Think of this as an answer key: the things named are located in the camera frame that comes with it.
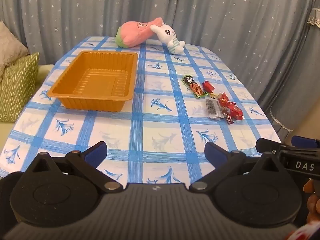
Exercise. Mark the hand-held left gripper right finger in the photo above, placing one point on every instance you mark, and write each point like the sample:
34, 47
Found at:
215, 152

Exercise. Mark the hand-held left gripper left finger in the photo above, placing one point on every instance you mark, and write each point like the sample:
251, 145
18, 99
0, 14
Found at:
96, 152

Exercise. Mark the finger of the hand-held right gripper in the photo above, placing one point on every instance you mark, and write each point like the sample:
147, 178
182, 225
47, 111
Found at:
267, 145
305, 141

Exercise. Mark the red brown candy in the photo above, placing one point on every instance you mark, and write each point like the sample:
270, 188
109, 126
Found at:
228, 118

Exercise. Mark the clear snack packet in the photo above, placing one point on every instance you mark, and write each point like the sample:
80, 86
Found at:
213, 108

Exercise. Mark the large red gold candy packet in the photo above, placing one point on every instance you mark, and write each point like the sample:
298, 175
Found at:
235, 110

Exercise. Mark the red patterned candy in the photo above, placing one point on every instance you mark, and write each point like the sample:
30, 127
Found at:
223, 99

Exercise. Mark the small red candy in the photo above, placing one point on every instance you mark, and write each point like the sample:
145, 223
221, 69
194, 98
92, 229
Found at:
208, 86

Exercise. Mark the green black snack packet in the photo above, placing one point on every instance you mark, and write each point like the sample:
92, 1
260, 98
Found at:
195, 87

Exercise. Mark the orange plastic tray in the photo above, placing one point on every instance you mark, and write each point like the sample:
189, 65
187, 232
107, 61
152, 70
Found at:
92, 80

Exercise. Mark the person's right hand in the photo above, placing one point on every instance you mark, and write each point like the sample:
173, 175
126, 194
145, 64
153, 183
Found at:
313, 205

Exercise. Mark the grey lace-trimmed cover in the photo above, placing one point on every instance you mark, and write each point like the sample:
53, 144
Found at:
300, 80

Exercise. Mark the blue checked tablecloth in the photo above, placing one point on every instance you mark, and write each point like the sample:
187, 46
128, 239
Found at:
155, 130

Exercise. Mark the pale yellow sofa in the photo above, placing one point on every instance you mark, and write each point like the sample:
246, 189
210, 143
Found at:
43, 71

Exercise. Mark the green zigzag cushion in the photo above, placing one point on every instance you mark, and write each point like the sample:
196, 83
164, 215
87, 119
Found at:
17, 90

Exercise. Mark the white rabbit plush toy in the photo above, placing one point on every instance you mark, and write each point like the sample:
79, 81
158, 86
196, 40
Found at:
168, 36

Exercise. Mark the pink plush toy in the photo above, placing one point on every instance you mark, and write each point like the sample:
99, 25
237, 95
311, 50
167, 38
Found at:
136, 33

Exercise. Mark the grey star curtain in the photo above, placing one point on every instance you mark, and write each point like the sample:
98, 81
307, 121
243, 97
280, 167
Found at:
100, 17

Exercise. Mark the beige cushion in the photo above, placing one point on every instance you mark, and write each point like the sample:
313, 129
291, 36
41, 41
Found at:
11, 47

